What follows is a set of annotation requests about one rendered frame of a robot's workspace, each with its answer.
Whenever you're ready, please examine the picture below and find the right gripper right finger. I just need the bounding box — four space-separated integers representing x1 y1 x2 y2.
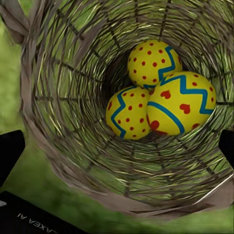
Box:
217 128 234 169

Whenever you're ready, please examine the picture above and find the easter egg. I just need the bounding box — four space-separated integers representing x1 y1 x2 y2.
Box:
146 71 217 136
104 86 152 140
126 39 183 93

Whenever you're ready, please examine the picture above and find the wicker basket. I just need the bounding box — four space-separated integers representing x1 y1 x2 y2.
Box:
0 0 234 222

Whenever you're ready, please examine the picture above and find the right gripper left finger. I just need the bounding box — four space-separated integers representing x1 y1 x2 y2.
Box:
0 129 26 188

